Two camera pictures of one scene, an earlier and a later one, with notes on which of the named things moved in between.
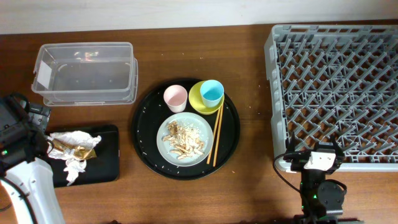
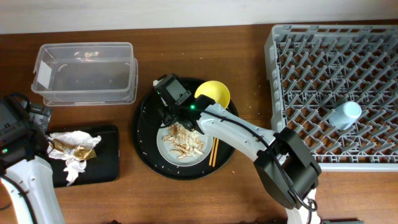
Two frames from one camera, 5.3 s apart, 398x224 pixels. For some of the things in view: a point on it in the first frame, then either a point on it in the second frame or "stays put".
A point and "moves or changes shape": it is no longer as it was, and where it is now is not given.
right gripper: (300, 160) → (165, 113)
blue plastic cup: (212, 91) → (344, 116)
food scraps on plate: (185, 140) stays put
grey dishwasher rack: (335, 81) stays put
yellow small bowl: (196, 101) moves or changes shape
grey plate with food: (185, 139) stays put
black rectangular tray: (104, 167) stays put
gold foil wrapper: (79, 152) stays put
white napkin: (74, 165) stays put
